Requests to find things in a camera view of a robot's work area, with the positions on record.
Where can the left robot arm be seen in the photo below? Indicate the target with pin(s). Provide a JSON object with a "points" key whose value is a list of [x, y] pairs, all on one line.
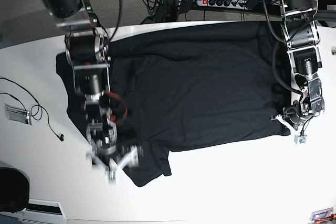
{"points": [[295, 57]]}

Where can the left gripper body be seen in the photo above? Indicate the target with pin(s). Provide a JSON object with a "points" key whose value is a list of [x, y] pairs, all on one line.
{"points": [[294, 116]]}

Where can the white power strip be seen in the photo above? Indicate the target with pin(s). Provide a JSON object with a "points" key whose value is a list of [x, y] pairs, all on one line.
{"points": [[233, 4]]}

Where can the silver table socket plate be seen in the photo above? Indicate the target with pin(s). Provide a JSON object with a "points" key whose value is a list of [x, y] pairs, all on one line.
{"points": [[18, 115]]}

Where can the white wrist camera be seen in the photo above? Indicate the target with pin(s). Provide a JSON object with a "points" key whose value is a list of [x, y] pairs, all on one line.
{"points": [[111, 174], [300, 139]]}

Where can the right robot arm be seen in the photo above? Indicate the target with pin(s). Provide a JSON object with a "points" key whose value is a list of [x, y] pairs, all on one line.
{"points": [[87, 52]]}

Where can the small box with tools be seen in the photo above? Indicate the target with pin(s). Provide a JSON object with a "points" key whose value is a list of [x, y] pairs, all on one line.
{"points": [[323, 215]]}

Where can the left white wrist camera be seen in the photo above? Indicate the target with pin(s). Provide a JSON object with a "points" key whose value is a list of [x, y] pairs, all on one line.
{"points": [[300, 139]]}

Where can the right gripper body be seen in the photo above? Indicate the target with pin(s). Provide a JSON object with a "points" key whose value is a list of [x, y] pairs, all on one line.
{"points": [[104, 154]]}

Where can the black T-shirt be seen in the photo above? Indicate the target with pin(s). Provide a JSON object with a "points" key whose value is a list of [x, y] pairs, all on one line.
{"points": [[195, 87]]}

